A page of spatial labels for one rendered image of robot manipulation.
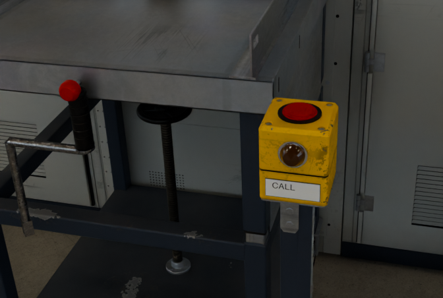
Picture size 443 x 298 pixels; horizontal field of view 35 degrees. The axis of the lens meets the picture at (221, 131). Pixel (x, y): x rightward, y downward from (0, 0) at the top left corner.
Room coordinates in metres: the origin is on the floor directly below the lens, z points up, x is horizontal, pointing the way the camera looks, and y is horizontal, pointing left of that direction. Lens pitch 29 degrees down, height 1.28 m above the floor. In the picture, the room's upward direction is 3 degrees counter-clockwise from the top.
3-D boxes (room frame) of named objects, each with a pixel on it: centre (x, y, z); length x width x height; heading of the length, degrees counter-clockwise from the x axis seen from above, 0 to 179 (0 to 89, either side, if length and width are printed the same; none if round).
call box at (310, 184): (0.71, -0.09, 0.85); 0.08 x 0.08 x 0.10; 73
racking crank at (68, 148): (1.01, 0.28, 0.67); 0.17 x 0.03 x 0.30; 72
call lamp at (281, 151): (0.67, -0.08, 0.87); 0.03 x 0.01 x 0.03; 73
